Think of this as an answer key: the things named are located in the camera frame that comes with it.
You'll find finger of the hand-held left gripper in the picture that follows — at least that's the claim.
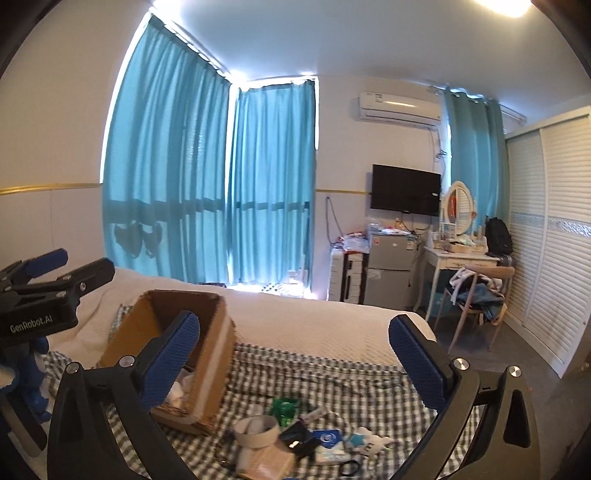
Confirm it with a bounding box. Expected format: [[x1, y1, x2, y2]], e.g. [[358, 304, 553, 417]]
[[0, 248, 70, 294], [14, 257, 116, 306]]

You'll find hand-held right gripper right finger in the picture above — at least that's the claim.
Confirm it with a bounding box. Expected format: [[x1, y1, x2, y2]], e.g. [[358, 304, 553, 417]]
[[388, 314, 541, 480]]

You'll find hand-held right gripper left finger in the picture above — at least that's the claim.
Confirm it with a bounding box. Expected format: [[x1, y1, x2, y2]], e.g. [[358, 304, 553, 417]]
[[46, 310, 201, 480]]

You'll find white tissue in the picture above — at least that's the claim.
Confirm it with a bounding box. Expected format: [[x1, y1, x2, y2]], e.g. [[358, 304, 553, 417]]
[[167, 373, 198, 406]]

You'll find brown cardboard box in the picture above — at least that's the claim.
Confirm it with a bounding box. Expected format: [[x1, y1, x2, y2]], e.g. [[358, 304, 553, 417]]
[[97, 289, 237, 437]]

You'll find white tape roll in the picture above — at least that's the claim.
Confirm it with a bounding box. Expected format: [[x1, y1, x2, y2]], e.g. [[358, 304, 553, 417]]
[[235, 414, 281, 449]]

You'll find blue tissue packet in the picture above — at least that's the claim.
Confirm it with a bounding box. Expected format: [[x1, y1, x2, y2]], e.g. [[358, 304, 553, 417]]
[[313, 428, 354, 464]]

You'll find beige small box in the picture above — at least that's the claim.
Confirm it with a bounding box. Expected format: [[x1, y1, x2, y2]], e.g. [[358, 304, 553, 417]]
[[236, 445, 297, 480]]

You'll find small black item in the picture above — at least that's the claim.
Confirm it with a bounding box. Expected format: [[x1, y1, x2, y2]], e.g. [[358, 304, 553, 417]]
[[278, 424, 320, 457]]

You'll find white plush toy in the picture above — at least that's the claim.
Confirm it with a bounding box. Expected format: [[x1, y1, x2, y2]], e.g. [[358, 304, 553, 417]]
[[350, 427, 394, 457]]

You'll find pile of clothes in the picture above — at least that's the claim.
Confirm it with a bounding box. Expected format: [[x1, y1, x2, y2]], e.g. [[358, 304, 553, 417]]
[[449, 269, 507, 322]]

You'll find grey white checked blanket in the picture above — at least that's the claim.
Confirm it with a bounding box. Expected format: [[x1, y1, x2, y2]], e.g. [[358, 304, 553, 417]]
[[44, 302, 485, 480]]

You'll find grey small fridge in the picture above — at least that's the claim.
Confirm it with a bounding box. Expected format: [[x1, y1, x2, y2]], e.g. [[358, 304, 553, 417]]
[[367, 232, 417, 311]]

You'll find white dressing table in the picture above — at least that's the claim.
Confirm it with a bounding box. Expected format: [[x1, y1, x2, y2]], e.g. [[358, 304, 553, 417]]
[[421, 244, 502, 325]]

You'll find white suitcase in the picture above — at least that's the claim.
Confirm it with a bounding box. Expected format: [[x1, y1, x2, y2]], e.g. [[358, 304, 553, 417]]
[[328, 250, 369, 304]]

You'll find wooden chair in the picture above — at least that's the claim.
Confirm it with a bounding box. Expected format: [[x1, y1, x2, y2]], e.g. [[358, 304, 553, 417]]
[[442, 264, 516, 352]]

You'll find green foil packet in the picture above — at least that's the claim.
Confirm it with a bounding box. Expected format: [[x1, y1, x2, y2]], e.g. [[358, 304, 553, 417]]
[[269, 398, 300, 428]]

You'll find white bedspread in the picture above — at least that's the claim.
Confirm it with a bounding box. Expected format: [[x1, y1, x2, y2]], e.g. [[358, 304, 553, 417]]
[[46, 267, 438, 368]]

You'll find wide teal curtain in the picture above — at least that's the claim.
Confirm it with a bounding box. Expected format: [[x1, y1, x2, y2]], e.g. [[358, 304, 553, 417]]
[[100, 13, 232, 285]]

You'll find clutter pile on suitcase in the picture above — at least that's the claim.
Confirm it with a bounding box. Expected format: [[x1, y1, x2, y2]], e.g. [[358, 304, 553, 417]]
[[338, 230, 371, 256]]

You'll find black backpack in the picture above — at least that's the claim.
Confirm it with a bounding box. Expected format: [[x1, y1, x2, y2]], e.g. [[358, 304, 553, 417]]
[[484, 217, 514, 258]]

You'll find oval white mirror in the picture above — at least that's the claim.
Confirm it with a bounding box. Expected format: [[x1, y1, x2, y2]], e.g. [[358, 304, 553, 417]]
[[440, 181, 477, 241]]

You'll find white louvred wardrobe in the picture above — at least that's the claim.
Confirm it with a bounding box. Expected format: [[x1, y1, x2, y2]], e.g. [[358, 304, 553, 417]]
[[502, 104, 591, 380]]

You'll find narrow teal window curtain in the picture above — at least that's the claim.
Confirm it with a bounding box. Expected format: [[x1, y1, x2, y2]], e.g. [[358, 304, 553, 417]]
[[225, 78, 320, 298]]

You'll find teal corner curtain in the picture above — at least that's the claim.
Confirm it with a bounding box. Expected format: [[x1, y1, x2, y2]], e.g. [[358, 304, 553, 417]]
[[440, 87, 509, 232]]

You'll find white air conditioner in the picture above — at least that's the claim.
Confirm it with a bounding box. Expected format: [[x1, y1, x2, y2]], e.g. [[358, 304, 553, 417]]
[[355, 88, 443, 128]]

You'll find round ceiling lamp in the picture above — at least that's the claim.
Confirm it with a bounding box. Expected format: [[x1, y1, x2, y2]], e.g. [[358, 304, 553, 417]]
[[465, 0, 539, 20]]

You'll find black wall television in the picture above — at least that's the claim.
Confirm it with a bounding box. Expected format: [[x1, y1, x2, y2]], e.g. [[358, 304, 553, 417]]
[[371, 163, 442, 217]]

